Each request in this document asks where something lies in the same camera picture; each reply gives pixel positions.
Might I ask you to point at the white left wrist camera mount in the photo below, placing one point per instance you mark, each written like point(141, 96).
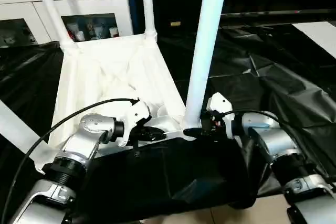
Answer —
point(136, 113)

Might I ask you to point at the blue upright panel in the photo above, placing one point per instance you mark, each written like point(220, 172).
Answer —
point(131, 3)

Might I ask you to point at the white sheet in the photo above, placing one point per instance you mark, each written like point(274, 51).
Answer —
point(320, 37)

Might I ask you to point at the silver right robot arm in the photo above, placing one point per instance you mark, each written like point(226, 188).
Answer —
point(275, 140)

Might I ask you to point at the small tan block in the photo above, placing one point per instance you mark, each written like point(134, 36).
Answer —
point(174, 23)

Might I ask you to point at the white plastic table top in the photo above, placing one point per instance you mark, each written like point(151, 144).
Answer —
point(105, 77)

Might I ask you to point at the white cabinet with glass doors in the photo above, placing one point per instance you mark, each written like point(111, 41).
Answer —
point(99, 5)

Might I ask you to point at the black mat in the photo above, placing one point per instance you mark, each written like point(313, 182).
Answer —
point(262, 90)

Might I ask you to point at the white plastic table leg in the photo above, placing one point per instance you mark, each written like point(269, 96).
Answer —
point(52, 11)
point(202, 51)
point(147, 6)
point(18, 127)

